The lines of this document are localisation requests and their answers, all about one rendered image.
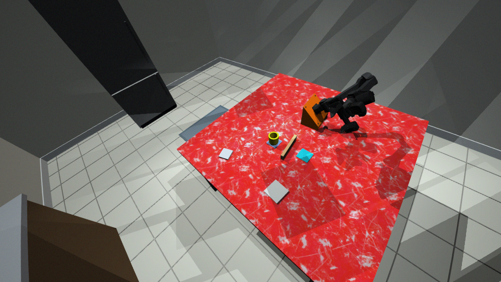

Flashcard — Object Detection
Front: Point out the tan flat bar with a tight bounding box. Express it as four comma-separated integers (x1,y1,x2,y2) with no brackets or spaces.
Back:
281,135,297,160

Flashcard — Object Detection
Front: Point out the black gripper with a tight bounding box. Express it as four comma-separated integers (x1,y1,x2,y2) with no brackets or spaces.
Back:
327,96,359,133

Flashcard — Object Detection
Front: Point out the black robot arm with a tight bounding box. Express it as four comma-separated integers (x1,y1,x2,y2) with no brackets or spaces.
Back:
312,72,378,117

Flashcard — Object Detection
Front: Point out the pale grey flat square tile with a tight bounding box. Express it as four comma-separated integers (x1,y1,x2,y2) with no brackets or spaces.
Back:
264,180,289,204

